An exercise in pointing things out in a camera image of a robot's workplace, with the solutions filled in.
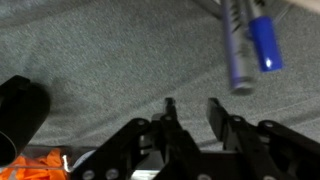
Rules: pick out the grey bodied blue marker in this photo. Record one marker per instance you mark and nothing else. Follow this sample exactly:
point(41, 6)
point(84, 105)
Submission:
point(238, 50)

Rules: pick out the marker with blue cap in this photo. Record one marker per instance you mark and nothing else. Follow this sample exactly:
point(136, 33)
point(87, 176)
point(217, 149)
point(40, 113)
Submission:
point(265, 43)

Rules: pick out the orange ribbon bundle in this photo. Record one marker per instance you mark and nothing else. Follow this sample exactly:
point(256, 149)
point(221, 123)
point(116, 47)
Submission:
point(33, 168)

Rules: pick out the grey tablecloth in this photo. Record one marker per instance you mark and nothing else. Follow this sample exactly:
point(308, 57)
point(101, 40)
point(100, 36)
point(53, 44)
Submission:
point(133, 60)

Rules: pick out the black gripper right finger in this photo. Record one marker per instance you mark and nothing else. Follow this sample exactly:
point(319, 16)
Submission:
point(243, 143)

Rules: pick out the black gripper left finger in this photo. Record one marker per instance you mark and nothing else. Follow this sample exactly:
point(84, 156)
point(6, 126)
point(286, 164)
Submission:
point(173, 143)

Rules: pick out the wooden sign block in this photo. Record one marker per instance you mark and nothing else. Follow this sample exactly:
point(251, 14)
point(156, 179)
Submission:
point(305, 4)

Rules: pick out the black mug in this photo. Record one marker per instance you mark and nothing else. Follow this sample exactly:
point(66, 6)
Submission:
point(20, 113)

